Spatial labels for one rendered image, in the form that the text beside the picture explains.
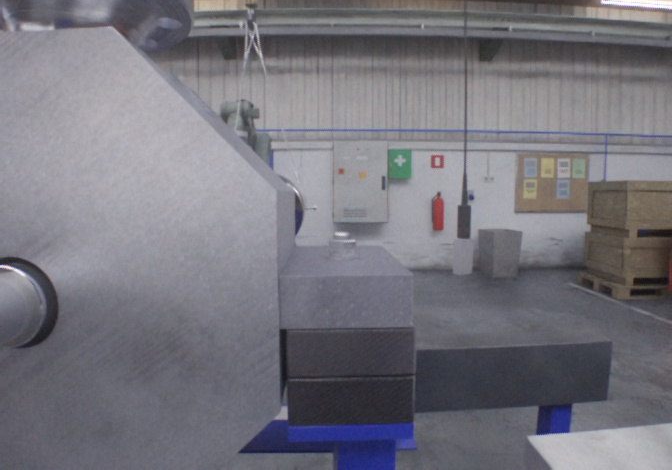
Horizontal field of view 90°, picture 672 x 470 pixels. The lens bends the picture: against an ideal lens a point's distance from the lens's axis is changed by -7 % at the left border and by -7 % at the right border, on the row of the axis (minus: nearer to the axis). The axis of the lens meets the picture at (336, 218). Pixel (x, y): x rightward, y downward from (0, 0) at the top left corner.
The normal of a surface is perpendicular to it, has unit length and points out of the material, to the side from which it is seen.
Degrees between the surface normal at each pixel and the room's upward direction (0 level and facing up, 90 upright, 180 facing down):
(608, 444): 0
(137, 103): 90
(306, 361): 90
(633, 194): 90
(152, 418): 90
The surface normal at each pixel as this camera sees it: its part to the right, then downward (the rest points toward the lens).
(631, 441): 0.00, -1.00
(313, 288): 0.04, 0.07
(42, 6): 0.22, 0.51
